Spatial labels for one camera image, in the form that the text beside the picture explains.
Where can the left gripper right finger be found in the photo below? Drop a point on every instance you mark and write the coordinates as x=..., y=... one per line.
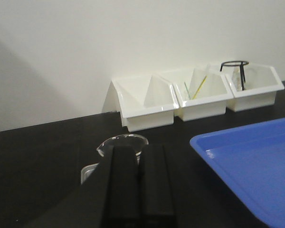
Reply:
x=156, y=200

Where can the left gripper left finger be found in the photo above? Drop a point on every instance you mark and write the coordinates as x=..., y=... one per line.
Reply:
x=110, y=194

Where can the grey metal tray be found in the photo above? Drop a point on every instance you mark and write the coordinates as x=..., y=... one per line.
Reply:
x=87, y=171

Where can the clear glass beaker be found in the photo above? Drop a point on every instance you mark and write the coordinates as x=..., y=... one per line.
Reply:
x=137, y=142

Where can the left white storage bin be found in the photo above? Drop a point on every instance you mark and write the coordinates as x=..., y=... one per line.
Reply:
x=143, y=102

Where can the white storage bin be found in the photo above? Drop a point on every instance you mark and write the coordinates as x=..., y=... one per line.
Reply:
x=143, y=102
x=262, y=84
x=211, y=99

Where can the blue plastic tray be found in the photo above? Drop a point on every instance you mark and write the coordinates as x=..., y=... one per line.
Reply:
x=251, y=161

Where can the yellow green sticks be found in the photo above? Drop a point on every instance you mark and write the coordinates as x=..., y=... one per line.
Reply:
x=191, y=97

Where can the middle white storage bin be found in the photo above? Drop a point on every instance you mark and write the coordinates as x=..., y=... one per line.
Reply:
x=211, y=99

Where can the right white storage bin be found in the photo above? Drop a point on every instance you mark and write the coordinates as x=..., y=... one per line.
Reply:
x=262, y=84

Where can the black wire tripod stand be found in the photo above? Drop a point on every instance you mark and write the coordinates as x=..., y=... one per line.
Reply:
x=238, y=75

